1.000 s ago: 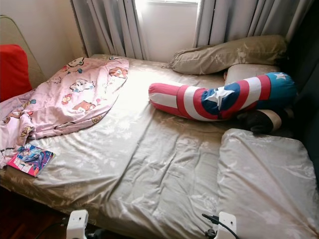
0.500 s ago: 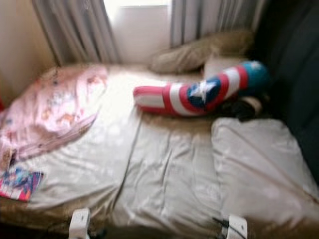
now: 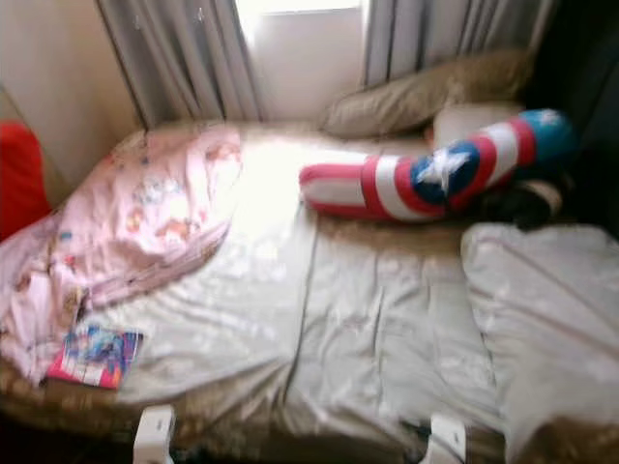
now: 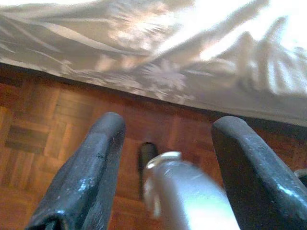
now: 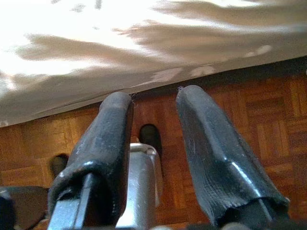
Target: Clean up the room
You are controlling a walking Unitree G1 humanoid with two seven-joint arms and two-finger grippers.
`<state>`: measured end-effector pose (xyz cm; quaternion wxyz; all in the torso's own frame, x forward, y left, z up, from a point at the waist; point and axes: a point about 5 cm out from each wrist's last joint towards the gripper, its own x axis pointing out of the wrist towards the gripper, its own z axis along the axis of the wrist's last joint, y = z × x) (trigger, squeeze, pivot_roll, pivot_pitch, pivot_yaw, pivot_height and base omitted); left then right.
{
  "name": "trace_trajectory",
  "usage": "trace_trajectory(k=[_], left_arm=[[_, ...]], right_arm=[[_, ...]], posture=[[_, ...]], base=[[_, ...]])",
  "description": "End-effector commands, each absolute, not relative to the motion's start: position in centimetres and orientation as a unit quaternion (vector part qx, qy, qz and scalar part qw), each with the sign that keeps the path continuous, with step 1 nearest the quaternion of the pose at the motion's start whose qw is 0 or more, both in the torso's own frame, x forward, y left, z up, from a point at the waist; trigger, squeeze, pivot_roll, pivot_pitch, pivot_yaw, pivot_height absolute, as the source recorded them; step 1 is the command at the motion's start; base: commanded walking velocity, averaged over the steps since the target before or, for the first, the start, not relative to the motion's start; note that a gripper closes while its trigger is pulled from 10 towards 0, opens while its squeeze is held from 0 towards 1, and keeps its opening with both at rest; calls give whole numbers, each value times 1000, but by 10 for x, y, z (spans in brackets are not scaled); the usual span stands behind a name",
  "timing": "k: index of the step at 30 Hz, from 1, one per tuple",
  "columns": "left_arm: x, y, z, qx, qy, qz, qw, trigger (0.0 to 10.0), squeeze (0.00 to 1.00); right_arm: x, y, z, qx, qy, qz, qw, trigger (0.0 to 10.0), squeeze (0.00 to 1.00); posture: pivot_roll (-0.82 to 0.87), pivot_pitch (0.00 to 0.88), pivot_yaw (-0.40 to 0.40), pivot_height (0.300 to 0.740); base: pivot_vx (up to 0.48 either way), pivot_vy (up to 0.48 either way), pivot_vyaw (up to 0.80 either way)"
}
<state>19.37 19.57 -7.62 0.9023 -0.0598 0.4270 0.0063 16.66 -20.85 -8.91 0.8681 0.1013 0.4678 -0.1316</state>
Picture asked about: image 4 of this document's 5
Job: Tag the silver robot left leg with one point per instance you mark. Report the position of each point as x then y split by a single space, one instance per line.
189 198

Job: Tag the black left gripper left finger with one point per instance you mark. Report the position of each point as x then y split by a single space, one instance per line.
79 182

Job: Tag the black robot left foot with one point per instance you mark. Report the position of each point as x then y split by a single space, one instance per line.
146 158

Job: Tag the grey floral bed sheet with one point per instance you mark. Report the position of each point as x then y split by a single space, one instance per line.
144 48

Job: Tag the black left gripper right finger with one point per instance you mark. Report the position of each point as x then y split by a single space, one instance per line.
259 191

